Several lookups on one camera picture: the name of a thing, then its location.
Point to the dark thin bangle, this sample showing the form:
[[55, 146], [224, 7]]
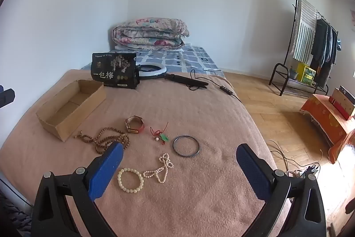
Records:
[[173, 146]]

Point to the dark grey hanging jacket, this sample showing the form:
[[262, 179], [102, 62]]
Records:
[[320, 42]]

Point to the dark hanging garment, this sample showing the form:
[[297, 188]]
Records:
[[332, 48]]

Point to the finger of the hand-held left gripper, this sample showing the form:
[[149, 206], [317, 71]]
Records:
[[7, 96]]

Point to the red box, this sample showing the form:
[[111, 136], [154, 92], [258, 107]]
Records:
[[339, 109]]

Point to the striped hanging towel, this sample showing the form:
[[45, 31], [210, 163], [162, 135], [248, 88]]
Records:
[[305, 37]]

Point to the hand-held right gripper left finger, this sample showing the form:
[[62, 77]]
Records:
[[105, 170]]

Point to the green box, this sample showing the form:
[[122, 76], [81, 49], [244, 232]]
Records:
[[310, 76]]

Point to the folded floral quilt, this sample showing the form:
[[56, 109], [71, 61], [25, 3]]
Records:
[[149, 34]]

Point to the black metal clothes rack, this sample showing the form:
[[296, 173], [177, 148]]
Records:
[[284, 81]]

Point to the black snack bag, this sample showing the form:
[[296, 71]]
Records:
[[111, 73]]

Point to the pink blanket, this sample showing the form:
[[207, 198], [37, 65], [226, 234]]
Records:
[[194, 120]]

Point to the dark patterned cloth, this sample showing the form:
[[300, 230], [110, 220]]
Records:
[[12, 217]]

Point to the blue checked bedsheet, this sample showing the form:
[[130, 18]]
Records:
[[194, 59]]

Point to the tan box with dark lid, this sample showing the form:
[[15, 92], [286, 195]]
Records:
[[344, 99]]

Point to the orange cardboard box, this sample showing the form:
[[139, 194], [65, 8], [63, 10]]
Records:
[[324, 114]]

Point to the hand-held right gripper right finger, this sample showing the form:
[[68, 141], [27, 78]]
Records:
[[251, 170]]

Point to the yellow box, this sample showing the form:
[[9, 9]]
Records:
[[300, 70]]

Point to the black power strip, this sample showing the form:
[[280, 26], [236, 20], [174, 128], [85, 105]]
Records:
[[310, 171]]

